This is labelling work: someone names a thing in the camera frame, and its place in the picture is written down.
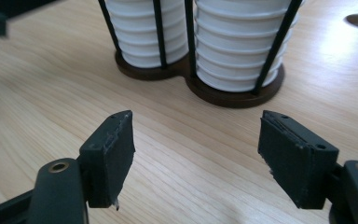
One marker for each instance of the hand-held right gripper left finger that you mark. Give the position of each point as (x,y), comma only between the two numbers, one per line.
(108,161)

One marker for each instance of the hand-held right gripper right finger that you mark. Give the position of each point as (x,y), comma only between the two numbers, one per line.
(298,161)

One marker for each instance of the short stack of white cups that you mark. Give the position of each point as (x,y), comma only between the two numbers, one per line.
(136,31)

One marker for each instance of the tall stack of white cups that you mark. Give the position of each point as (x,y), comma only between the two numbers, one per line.
(230,46)

